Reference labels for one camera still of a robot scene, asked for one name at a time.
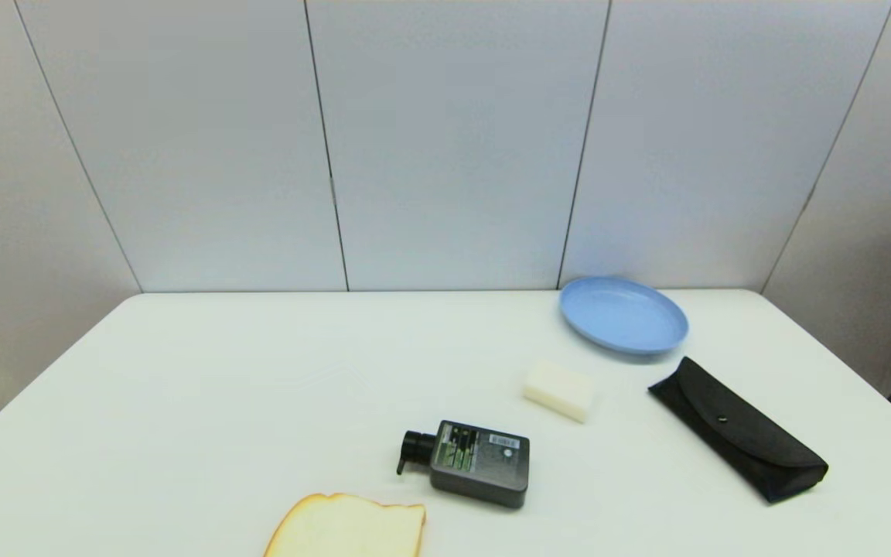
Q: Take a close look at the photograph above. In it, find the dark grey pump bottle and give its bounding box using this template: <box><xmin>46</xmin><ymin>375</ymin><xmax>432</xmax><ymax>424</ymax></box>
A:
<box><xmin>396</xmin><ymin>420</ymin><xmax>531</xmax><ymax>510</ymax></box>

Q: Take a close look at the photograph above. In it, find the black glasses case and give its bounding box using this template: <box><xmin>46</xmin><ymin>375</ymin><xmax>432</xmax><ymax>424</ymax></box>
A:
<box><xmin>647</xmin><ymin>356</ymin><xmax>830</xmax><ymax>504</ymax></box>

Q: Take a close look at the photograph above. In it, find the white sponge block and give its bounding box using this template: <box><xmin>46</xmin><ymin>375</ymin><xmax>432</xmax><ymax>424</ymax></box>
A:
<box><xmin>523</xmin><ymin>361</ymin><xmax>596</xmax><ymax>424</ymax></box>

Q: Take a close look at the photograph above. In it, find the light blue plate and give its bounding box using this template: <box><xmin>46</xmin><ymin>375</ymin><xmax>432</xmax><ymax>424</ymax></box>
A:
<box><xmin>559</xmin><ymin>276</ymin><xmax>689</xmax><ymax>356</ymax></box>

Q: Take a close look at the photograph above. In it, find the slice of toast bread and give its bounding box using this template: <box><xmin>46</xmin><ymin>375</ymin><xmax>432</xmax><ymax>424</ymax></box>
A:
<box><xmin>264</xmin><ymin>493</ymin><xmax>427</xmax><ymax>557</ymax></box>

